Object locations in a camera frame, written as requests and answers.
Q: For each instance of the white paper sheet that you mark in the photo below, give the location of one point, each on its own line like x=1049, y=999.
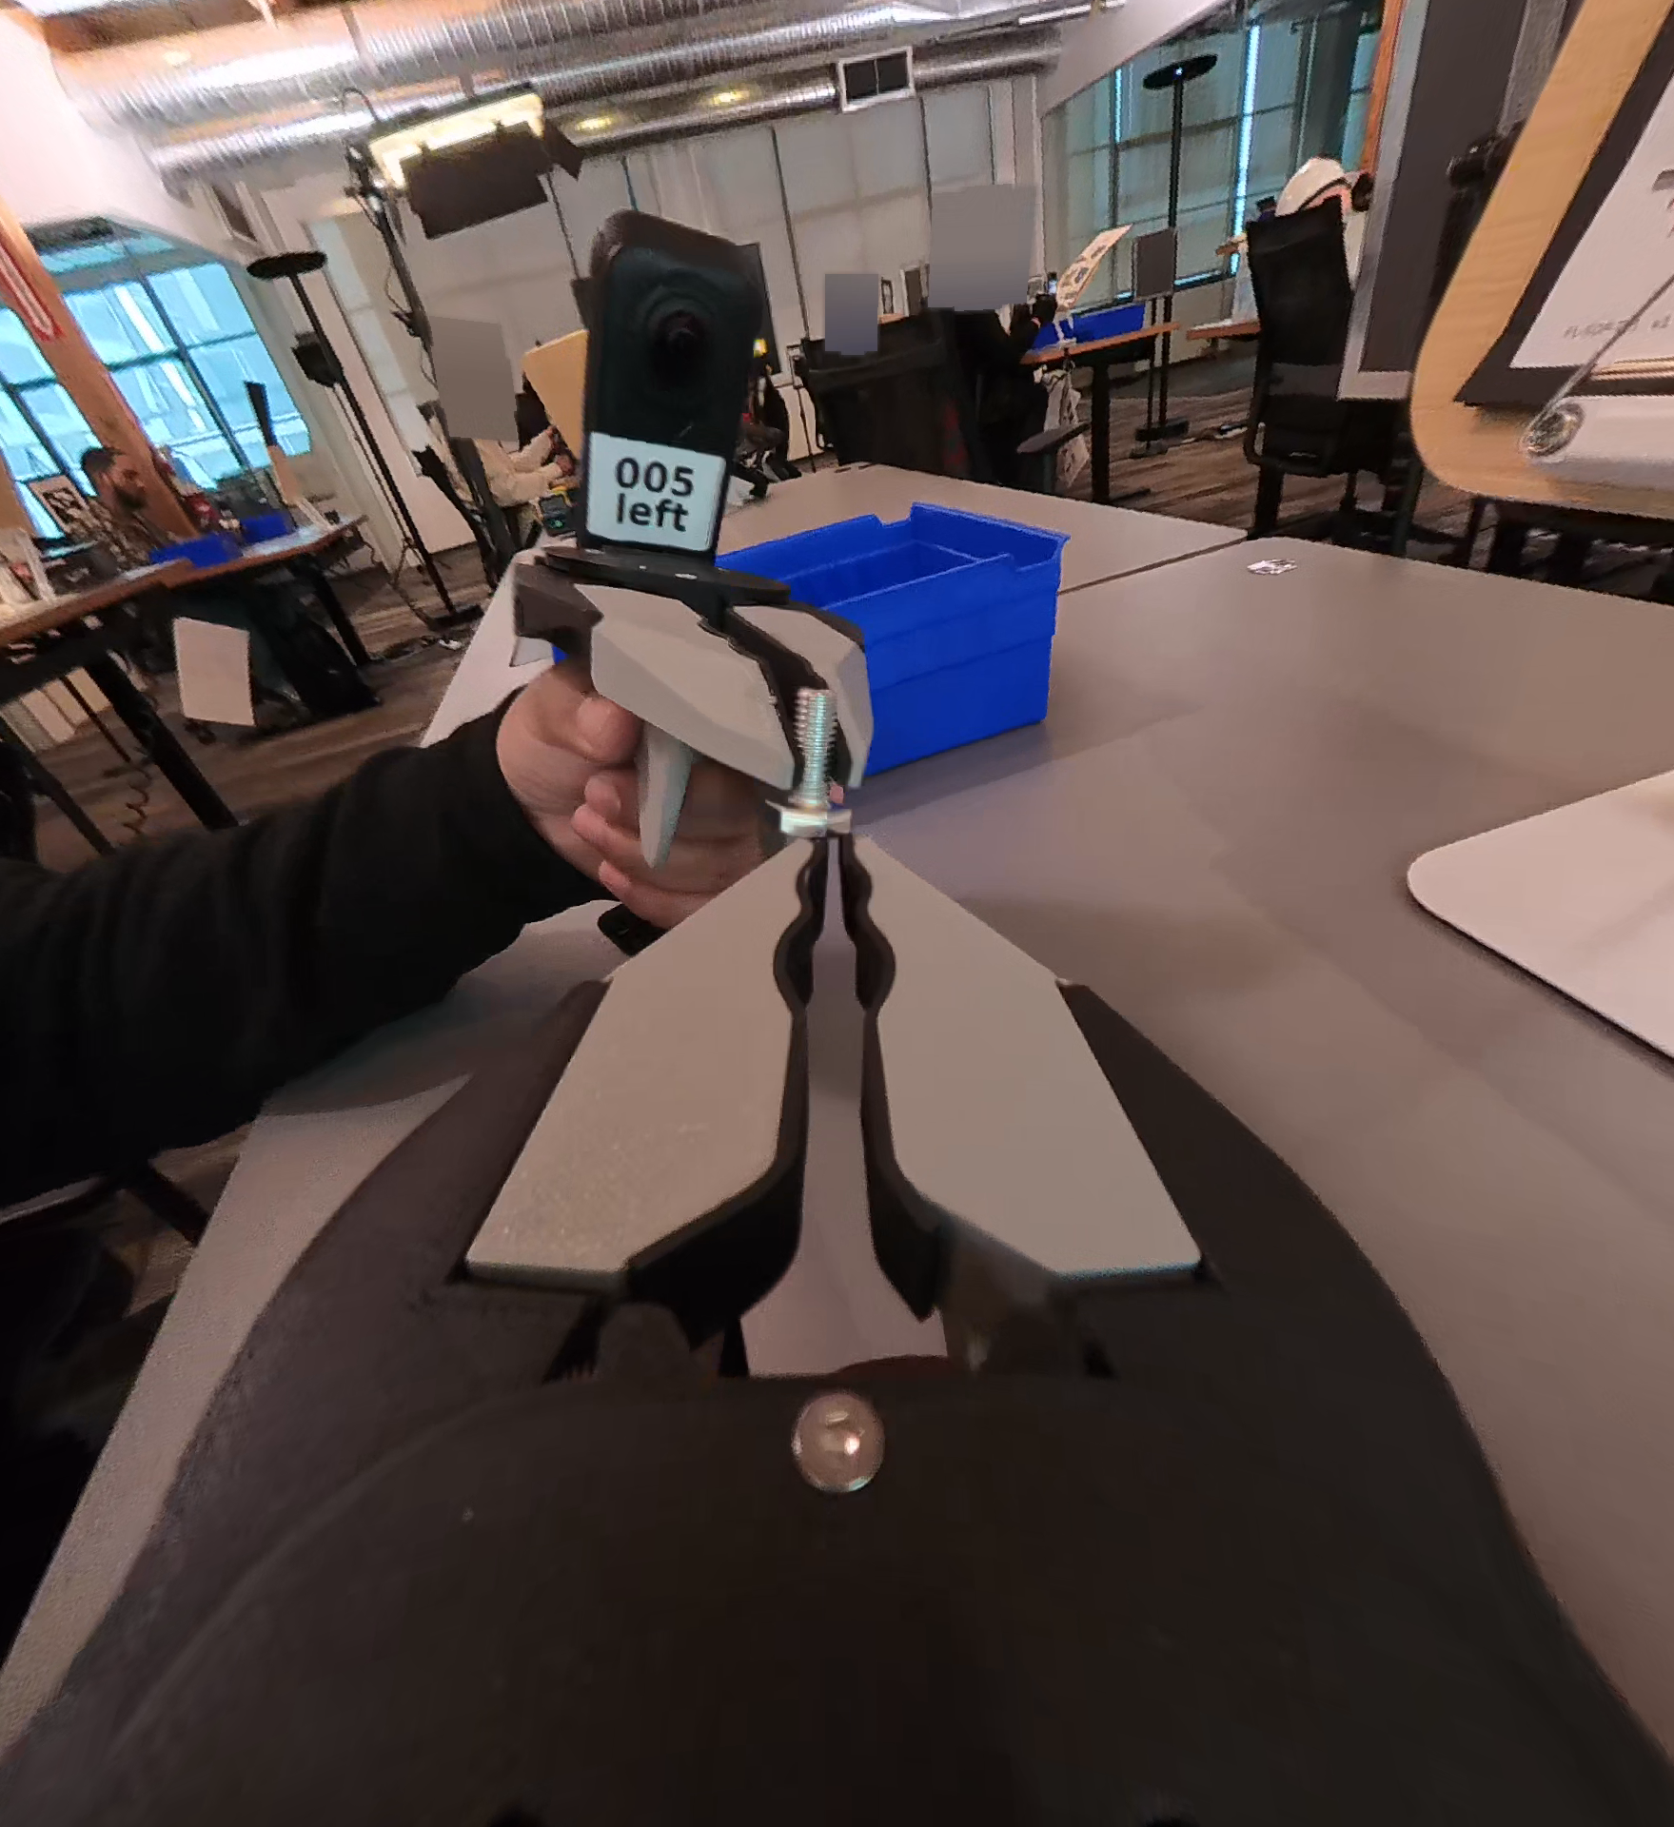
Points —
x=214, y=670

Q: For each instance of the person's left forearm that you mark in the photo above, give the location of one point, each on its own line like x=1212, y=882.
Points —
x=209, y=972

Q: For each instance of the wall air vent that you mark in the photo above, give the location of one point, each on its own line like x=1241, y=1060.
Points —
x=876, y=78

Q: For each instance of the person's left hand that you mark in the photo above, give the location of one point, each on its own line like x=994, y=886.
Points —
x=567, y=756

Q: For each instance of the black office chair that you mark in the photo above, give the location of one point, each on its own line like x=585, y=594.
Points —
x=1301, y=343

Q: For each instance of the blue plastic bin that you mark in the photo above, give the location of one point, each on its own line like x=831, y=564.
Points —
x=952, y=642
x=1086, y=325
x=192, y=547

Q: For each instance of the black floor lamp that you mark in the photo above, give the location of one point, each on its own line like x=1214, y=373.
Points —
x=285, y=262
x=1182, y=68

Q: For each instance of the wooden office desk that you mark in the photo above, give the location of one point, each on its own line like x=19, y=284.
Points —
x=94, y=588

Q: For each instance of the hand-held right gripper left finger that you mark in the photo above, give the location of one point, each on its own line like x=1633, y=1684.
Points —
x=653, y=1113

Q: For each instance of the metal page holder clip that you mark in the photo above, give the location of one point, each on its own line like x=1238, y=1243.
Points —
x=1551, y=429

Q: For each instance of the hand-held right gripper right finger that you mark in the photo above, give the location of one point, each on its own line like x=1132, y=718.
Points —
x=1023, y=1126

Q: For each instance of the silver ceiling duct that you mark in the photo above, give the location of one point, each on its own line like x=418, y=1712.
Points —
x=495, y=57

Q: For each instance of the white metal stand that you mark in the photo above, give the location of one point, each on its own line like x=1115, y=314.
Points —
x=1606, y=900

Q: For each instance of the wooden display board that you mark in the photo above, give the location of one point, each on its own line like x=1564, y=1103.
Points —
x=1508, y=284

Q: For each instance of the silver hex bolt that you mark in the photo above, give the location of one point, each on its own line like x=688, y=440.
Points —
x=809, y=727

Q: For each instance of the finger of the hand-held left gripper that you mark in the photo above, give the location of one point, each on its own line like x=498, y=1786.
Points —
x=664, y=685
x=838, y=663

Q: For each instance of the black studio light panel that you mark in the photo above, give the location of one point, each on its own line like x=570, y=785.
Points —
x=472, y=179

